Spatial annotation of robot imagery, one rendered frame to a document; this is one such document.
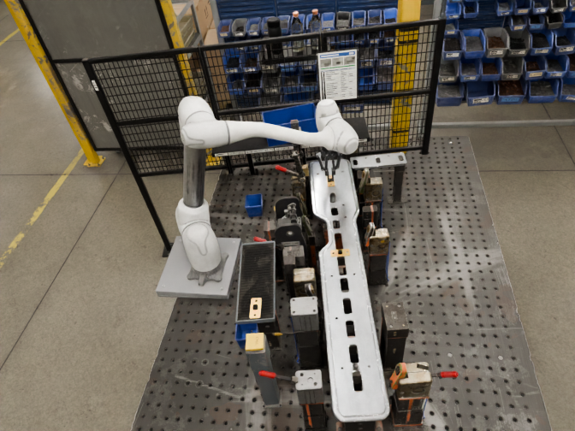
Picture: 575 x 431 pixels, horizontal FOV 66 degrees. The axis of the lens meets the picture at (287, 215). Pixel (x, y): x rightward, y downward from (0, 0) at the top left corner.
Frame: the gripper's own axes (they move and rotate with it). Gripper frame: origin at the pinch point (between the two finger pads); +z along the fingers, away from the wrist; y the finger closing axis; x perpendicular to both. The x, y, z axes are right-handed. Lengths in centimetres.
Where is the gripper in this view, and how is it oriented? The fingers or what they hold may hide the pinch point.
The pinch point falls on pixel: (330, 174)
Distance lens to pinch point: 225.9
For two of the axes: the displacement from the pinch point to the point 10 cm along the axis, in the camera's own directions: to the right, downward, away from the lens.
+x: -0.2, -7.0, 7.1
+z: 1.1, 7.1, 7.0
